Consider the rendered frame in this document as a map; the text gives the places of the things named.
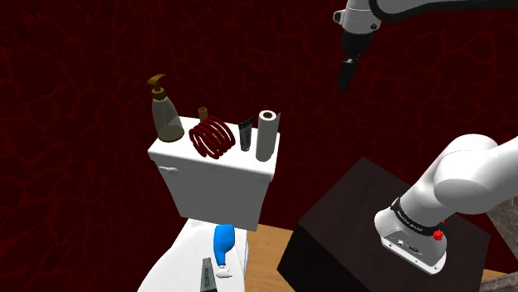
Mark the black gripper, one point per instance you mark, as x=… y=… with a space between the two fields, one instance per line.
x=356 y=42

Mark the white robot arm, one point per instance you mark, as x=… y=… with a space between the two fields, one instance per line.
x=465 y=178

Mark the white paper towel roll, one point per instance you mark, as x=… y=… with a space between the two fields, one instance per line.
x=267 y=135

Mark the dark grey squeeze tube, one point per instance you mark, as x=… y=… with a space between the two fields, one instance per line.
x=245 y=135

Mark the dark red spiral coil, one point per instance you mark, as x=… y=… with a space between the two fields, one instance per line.
x=212 y=137

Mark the small brown cylinder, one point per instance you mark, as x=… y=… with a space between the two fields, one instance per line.
x=203 y=113

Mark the dark robot stand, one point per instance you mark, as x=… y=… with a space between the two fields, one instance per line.
x=364 y=226

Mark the white toilet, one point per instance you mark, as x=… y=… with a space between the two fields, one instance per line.
x=218 y=186

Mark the olive soap dispenser bottle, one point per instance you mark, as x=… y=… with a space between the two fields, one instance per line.
x=165 y=117

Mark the blue spray bottle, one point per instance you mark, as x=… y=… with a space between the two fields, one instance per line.
x=223 y=246

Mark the grey flat tube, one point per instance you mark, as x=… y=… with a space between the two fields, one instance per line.
x=208 y=277

